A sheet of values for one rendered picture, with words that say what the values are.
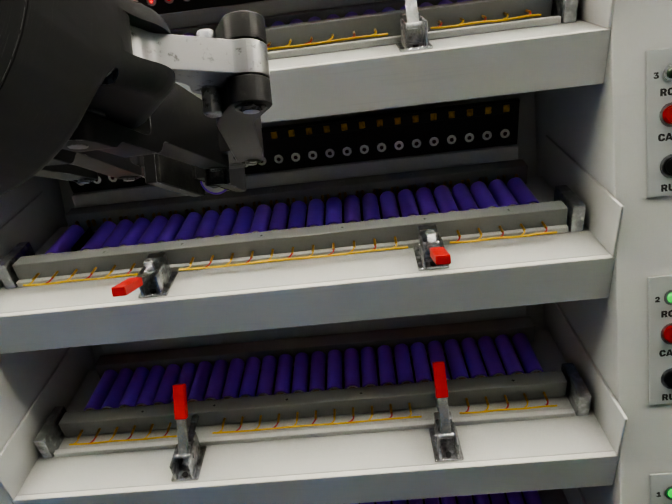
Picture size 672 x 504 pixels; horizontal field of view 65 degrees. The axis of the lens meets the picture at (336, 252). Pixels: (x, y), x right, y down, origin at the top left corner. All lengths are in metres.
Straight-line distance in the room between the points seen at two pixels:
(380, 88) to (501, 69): 0.10
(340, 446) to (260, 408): 0.10
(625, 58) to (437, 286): 0.25
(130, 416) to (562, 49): 0.57
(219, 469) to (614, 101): 0.51
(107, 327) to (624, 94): 0.51
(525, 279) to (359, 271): 0.15
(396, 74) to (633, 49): 0.20
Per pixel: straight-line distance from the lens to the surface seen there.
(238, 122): 0.17
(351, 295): 0.49
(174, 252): 0.56
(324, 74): 0.48
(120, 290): 0.47
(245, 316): 0.51
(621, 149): 0.52
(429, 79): 0.49
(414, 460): 0.57
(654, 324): 0.56
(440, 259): 0.43
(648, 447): 0.61
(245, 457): 0.60
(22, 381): 0.68
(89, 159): 0.22
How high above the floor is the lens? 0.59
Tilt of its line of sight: 10 degrees down
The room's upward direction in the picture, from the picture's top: 6 degrees counter-clockwise
